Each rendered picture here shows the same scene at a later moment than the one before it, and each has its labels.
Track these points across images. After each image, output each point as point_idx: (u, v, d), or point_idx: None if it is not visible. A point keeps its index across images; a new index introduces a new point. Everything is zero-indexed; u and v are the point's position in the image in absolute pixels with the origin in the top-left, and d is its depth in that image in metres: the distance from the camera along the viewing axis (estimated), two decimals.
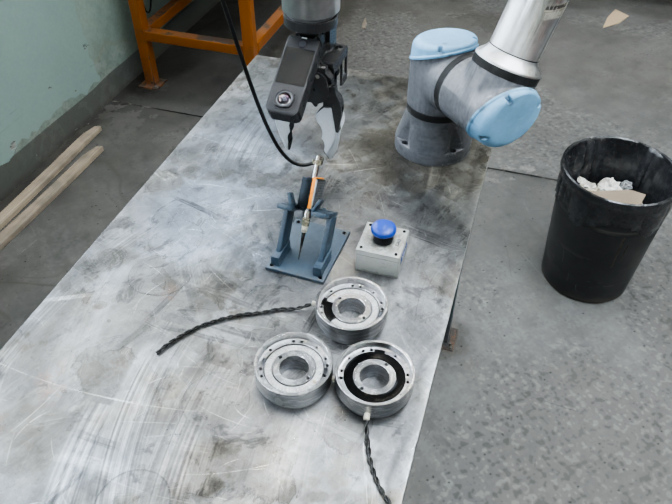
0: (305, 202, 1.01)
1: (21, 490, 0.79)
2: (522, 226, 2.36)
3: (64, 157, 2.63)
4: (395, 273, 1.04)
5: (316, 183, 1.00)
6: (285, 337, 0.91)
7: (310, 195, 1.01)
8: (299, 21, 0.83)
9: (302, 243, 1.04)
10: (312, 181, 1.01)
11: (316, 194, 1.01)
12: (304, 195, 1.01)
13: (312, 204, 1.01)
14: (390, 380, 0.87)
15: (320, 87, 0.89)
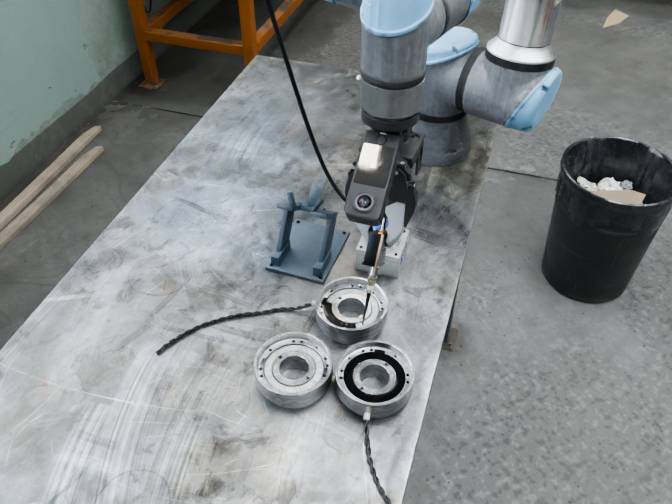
0: (373, 260, 0.90)
1: (21, 490, 0.79)
2: (522, 226, 2.36)
3: (64, 157, 2.63)
4: (395, 273, 1.04)
5: (382, 238, 0.89)
6: (285, 337, 0.91)
7: None
8: (380, 118, 0.77)
9: (368, 304, 0.93)
10: None
11: (381, 250, 0.90)
12: (372, 252, 0.90)
13: (377, 262, 0.90)
14: (390, 380, 0.87)
15: (398, 183, 0.83)
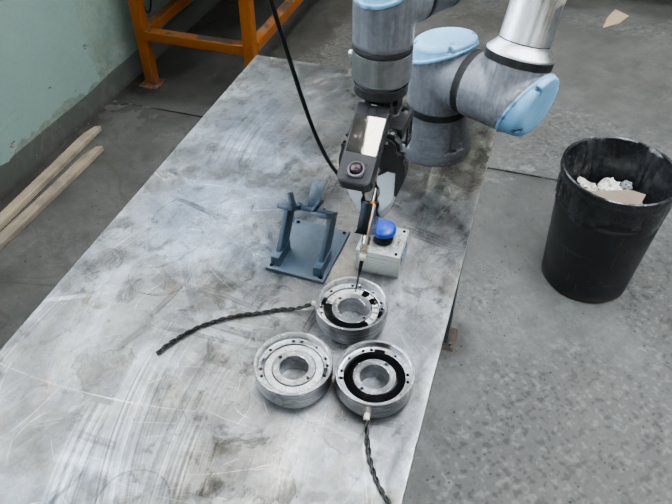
0: (365, 228, 0.95)
1: (21, 490, 0.79)
2: (522, 226, 2.36)
3: (64, 157, 2.63)
4: (395, 273, 1.04)
5: (374, 207, 0.94)
6: (285, 337, 0.91)
7: None
8: (371, 90, 0.82)
9: (360, 272, 0.98)
10: None
11: (373, 219, 0.95)
12: (364, 221, 0.95)
13: (369, 230, 0.95)
14: (390, 380, 0.87)
15: (388, 153, 0.87)
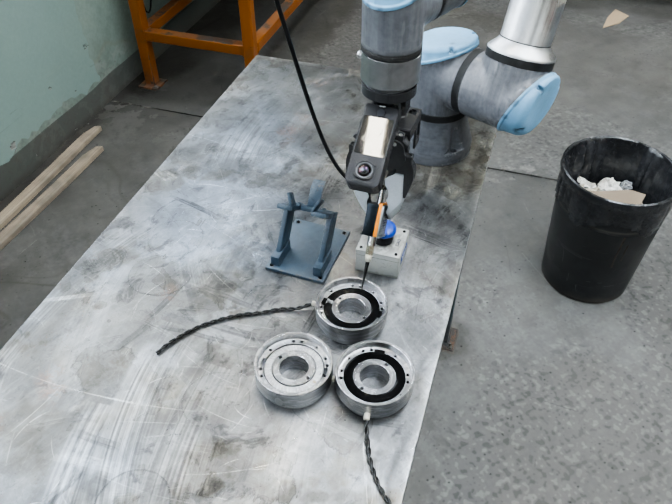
0: (371, 230, 0.95)
1: (21, 490, 0.79)
2: (522, 226, 2.36)
3: (64, 157, 2.63)
4: (395, 273, 1.04)
5: (383, 209, 0.94)
6: (285, 337, 0.91)
7: (376, 223, 0.94)
8: (379, 91, 0.82)
9: (366, 273, 0.98)
10: (378, 208, 0.94)
11: (382, 221, 0.94)
12: (370, 222, 0.94)
13: (378, 232, 0.94)
14: (390, 380, 0.87)
15: (397, 154, 0.87)
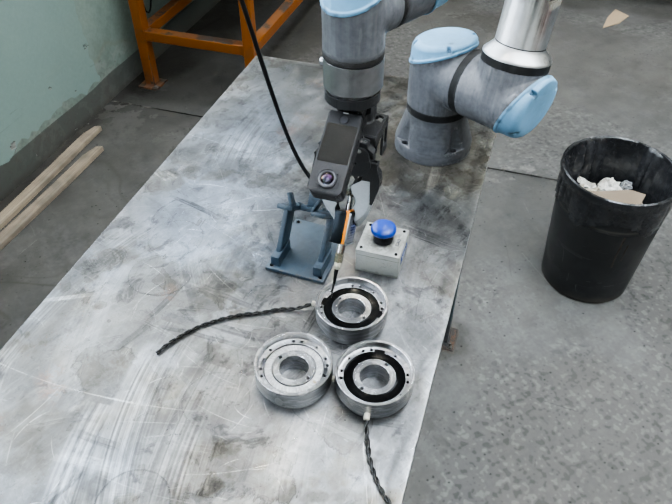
0: (339, 237, 0.93)
1: (21, 490, 0.79)
2: (522, 226, 2.36)
3: (64, 157, 2.63)
4: (395, 273, 1.04)
5: (350, 216, 0.93)
6: (285, 337, 0.91)
7: (343, 230, 0.93)
8: (342, 98, 0.81)
9: (335, 281, 0.97)
10: (345, 215, 0.93)
11: (349, 228, 0.93)
12: (338, 229, 0.93)
13: (345, 240, 0.93)
14: (390, 380, 0.87)
15: (362, 161, 0.86)
